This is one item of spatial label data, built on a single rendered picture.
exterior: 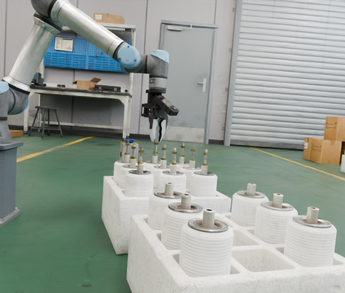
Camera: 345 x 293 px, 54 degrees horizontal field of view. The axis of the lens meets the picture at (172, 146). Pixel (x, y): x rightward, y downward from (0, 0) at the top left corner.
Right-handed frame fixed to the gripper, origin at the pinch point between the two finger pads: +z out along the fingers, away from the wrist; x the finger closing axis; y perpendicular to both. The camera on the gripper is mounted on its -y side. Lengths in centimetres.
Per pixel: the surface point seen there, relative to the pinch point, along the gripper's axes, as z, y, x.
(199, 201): 18.2, -30.5, 8.1
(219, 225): 10, -65, 46
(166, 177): 11.1, -21.4, 15.8
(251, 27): -176, 230, -439
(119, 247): 33.0, -18.1, 31.2
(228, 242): 12, -68, 47
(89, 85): -49, 386, -219
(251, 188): 8, -54, 17
